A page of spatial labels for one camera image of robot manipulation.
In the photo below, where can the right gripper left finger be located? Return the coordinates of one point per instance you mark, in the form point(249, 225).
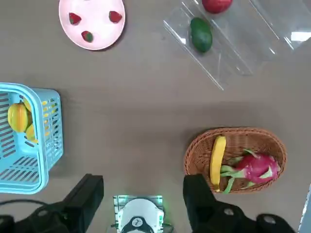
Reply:
point(82, 199)

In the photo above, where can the blue plastic basket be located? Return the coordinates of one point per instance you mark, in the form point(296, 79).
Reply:
point(48, 93)

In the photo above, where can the red strawberry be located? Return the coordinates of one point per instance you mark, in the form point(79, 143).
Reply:
point(74, 18)
point(115, 16)
point(87, 36)

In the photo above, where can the red apple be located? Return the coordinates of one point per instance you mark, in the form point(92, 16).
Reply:
point(216, 4)

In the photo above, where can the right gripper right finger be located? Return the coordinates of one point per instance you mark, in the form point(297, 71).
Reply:
point(201, 206)

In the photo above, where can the pink dragon fruit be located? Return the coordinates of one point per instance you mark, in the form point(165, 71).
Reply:
point(257, 167)

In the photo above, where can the yellow star fruit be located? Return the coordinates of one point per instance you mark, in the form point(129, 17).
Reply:
point(31, 133)
point(28, 106)
point(17, 117)

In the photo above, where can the green avocado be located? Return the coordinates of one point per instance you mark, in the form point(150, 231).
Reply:
point(201, 36)

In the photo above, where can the brown wicker basket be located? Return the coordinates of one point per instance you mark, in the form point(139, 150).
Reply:
point(243, 138)

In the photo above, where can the pink plate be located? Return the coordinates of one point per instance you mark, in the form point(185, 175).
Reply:
point(97, 14)

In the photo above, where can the yellow banana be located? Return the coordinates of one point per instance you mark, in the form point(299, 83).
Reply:
point(217, 160)

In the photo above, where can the aluminium frame rail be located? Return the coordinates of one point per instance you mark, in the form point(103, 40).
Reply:
point(306, 213)

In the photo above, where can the clear acrylic display stand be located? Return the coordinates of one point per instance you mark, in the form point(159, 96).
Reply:
point(233, 48)

